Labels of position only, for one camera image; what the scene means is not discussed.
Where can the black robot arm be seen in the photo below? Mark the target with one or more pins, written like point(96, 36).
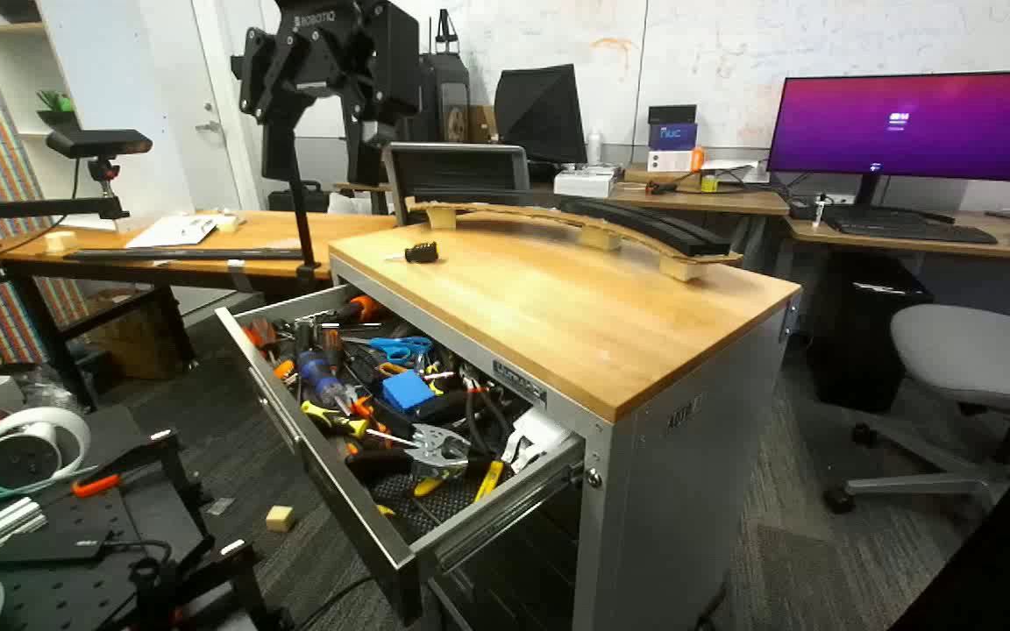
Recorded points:
point(375, 71)

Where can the black keyboard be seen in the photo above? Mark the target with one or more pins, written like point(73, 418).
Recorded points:
point(908, 226)

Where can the blue and white box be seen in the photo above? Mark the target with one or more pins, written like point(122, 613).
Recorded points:
point(671, 136)

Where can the monitor with purple screen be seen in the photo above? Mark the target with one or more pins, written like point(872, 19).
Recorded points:
point(913, 123)

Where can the white flat box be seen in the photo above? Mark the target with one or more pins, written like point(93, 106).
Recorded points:
point(584, 184)

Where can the stubby black screwdriver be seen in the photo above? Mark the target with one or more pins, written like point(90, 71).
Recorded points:
point(423, 251)

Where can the grey metal tool drawer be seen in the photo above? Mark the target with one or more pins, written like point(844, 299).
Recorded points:
point(498, 501)

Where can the white papers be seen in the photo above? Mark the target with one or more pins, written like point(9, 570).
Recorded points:
point(183, 230)

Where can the thin black stand pole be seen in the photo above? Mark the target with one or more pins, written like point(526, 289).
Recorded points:
point(303, 223)

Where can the small yellow block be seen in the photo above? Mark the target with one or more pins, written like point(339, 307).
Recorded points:
point(280, 515)

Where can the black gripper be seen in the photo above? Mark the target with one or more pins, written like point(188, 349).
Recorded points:
point(286, 71)

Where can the black angular monitor back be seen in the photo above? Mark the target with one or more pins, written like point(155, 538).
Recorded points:
point(540, 112)

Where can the black computer tower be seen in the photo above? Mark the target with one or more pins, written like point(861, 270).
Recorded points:
point(868, 333)

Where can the curved black strip on wood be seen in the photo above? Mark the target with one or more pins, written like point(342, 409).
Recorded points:
point(597, 230)

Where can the black camera on stand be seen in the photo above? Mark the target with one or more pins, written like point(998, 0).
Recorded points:
point(96, 141)

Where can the white plastic tool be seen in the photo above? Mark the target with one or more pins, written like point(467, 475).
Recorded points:
point(535, 438)

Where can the wooden monitor desk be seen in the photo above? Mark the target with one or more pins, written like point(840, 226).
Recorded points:
point(998, 246)

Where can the grey office chair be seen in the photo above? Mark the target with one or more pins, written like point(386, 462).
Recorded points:
point(979, 354)

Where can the white shelf unit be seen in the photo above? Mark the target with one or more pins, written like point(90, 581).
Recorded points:
point(15, 93)

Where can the silver pliers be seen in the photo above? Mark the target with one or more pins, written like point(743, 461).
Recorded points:
point(437, 441)

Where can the black perforated equipment platform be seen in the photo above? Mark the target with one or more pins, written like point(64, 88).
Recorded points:
point(96, 562)

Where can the white tape roll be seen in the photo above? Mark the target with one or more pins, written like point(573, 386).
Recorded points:
point(29, 448)

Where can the wooden desk with black legs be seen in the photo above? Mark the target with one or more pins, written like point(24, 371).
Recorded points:
point(105, 251)

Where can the blue plastic tool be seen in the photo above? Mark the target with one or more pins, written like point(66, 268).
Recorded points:
point(401, 349)

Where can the grey cabinet with wooden top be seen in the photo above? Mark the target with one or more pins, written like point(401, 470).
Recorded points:
point(667, 490)

